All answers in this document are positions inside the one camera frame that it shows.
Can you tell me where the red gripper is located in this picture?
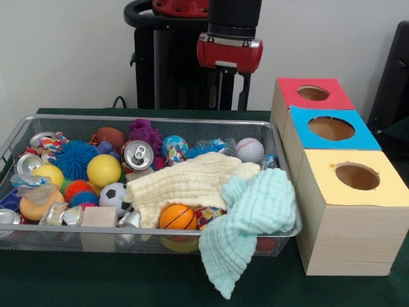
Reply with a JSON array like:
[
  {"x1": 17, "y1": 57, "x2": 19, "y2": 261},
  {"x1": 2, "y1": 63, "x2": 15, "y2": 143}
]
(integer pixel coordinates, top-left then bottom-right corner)
[{"x1": 196, "y1": 31, "x2": 265, "y2": 111}]

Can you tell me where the black white soccer ball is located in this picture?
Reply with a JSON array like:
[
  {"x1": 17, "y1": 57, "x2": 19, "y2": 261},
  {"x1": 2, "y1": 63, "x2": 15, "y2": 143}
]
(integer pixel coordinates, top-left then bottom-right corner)
[{"x1": 98, "y1": 182, "x2": 132, "y2": 217}]

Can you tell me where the wooden box with three holes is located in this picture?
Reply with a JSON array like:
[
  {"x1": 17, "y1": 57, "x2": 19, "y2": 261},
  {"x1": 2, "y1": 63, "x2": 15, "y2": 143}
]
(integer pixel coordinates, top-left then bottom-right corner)
[{"x1": 270, "y1": 77, "x2": 409, "y2": 277}]

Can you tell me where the black chair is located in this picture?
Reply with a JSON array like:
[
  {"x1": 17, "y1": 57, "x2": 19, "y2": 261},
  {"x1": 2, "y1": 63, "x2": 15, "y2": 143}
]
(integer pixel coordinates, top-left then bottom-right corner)
[{"x1": 367, "y1": 20, "x2": 409, "y2": 129}]

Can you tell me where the cream yellow cloth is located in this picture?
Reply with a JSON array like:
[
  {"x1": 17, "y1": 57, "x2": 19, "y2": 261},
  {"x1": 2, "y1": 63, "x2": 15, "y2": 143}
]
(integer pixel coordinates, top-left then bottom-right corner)
[{"x1": 123, "y1": 152, "x2": 262, "y2": 229}]

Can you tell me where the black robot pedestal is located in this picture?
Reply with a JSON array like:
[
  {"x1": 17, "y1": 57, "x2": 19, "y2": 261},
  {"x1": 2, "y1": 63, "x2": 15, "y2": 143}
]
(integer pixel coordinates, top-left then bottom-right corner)
[{"x1": 123, "y1": 0, "x2": 253, "y2": 111}]

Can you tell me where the white baseball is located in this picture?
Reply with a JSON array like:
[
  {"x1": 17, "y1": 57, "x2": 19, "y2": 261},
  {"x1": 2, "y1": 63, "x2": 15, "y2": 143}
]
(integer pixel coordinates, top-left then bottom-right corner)
[{"x1": 235, "y1": 138, "x2": 265, "y2": 163}]

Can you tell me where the orange toy basketball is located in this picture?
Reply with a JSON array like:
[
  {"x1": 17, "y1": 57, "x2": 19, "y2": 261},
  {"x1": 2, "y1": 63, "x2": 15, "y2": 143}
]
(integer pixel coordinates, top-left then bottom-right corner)
[{"x1": 158, "y1": 203, "x2": 198, "y2": 230}]

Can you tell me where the shallow clear mesh bin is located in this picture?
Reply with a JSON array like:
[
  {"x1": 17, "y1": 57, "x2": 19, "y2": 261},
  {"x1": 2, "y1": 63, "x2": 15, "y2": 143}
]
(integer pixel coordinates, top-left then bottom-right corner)
[{"x1": 0, "y1": 114, "x2": 303, "y2": 256}]

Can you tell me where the dark green side table cloth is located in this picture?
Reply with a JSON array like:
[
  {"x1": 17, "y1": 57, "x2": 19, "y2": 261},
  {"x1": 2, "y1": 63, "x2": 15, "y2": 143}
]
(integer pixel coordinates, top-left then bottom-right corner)
[{"x1": 382, "y1": 115, "x2": 409, "y2": 141}]

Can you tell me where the mint green cloth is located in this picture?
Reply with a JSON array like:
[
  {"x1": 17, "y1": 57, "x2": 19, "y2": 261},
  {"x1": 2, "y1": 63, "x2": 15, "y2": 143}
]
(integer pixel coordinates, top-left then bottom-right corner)
[{"x1": 198, "y1": 168, "x2": 297, "y2": 301}]

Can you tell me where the silver drink can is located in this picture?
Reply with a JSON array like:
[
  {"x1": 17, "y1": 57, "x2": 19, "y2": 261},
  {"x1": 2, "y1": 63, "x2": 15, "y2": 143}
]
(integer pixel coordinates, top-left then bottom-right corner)
[{"x1": 122, "y1": 139, "x2": 156, "y2": 172}]

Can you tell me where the plain wooden block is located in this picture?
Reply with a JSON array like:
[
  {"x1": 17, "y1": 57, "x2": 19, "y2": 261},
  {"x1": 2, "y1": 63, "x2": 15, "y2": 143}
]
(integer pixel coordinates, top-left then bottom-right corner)
[{"x1": 80, "y1": 207, "x2": 118, "y2": 253}]

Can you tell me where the blue globe ball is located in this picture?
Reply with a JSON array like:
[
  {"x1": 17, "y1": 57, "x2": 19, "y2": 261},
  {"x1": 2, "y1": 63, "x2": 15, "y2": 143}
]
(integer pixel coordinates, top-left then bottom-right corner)
[{"x1": 161, "y1": 135, "x2": 190, "y2": 161}]

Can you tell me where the large yellow ball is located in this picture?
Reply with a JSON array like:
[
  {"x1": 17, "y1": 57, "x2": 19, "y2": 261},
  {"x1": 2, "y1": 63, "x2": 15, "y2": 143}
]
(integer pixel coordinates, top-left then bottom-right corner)
[{"x1": 86, "y1": 154, "x2": 123, "y2": 188}]

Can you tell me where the small yellow ball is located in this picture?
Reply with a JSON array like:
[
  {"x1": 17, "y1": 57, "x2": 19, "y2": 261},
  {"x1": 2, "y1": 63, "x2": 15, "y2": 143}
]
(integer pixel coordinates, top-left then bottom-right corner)
[{"x1": 31, "y1": 164, "x2": 66, "y2": 188}]

